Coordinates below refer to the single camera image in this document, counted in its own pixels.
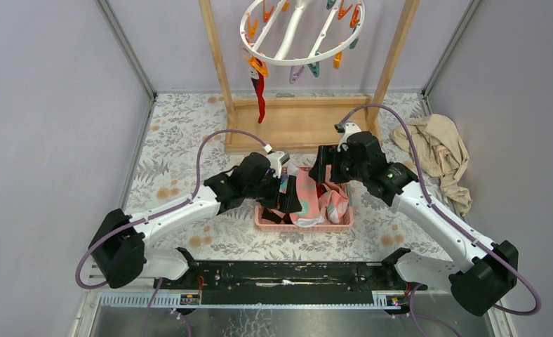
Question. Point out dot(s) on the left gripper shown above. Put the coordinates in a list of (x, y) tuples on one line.
[(285, 203)]

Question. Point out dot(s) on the red sock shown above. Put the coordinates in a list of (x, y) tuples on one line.
[(259, 97), (321, 189)]

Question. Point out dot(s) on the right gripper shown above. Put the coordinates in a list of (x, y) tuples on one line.
[(328, 154)]

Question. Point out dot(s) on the pink plastic basket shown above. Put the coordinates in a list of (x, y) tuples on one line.
[(347, 220)]

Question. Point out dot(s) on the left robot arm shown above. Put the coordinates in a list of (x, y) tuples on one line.
[(123, 247)]

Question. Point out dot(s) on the floral table mat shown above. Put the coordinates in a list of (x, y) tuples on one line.
[(184, 140)]

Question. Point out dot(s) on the wooden hanger stand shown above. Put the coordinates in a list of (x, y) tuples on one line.
[(299, 124)]

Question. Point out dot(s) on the white round clip hanger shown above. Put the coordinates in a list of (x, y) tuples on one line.
[(303, 36)]

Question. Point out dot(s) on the brown argyle sock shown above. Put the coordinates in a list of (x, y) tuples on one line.
[(275, 217)]

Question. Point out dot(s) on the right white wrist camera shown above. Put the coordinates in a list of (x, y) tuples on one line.
[(345, 130)]

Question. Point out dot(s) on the beige crumpled cloth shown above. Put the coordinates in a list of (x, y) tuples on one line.
[(442, 154)]

